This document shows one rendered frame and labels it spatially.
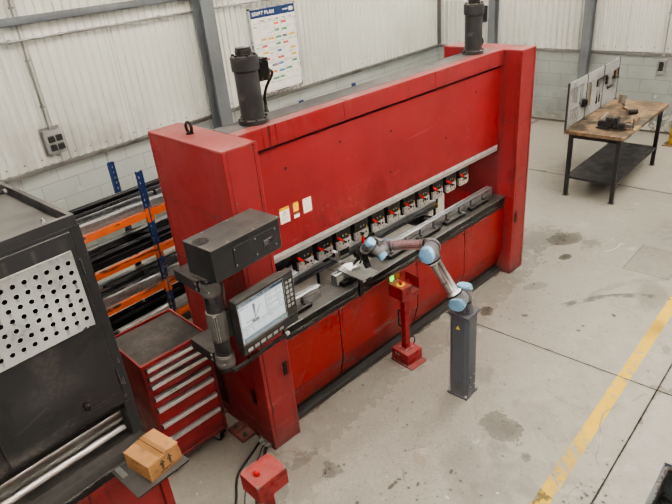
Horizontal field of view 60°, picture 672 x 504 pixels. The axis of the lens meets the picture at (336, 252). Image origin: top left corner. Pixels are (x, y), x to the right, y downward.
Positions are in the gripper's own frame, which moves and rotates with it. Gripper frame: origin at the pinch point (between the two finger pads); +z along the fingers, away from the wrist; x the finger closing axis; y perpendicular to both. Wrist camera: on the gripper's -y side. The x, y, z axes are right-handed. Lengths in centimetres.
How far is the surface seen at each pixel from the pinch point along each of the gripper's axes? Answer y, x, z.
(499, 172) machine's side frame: 36, -211, 23
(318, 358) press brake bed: -46, 50, 40
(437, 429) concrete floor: -136, 2, 23
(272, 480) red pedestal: -108, 148, -56
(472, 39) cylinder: 127, -178, -73
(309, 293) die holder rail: -3.4, 43.4, 9.7
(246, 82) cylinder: 103, 66, -113
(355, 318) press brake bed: -31.6, 7.8, 33.6
